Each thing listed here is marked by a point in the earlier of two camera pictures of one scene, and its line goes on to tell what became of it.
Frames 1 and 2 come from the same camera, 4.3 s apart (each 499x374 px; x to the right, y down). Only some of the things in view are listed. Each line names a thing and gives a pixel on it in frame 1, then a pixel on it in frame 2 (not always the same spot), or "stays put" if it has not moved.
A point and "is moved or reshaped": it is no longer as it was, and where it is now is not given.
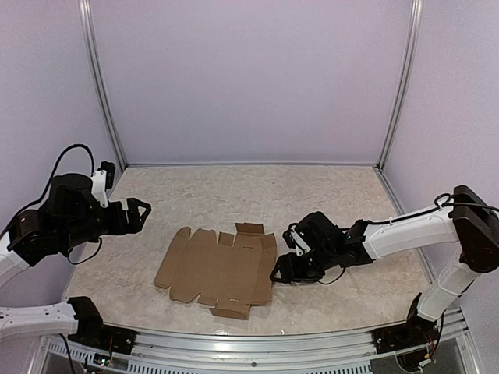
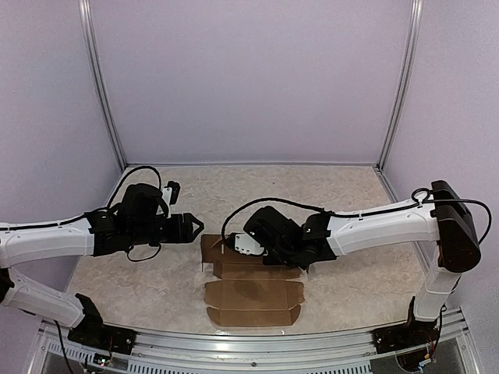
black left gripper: (134, 224) → (178, 232)
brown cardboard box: (234, 271) is moved or reshaped
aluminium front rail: (359, 352) stays put
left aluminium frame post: (87, 34) stays put
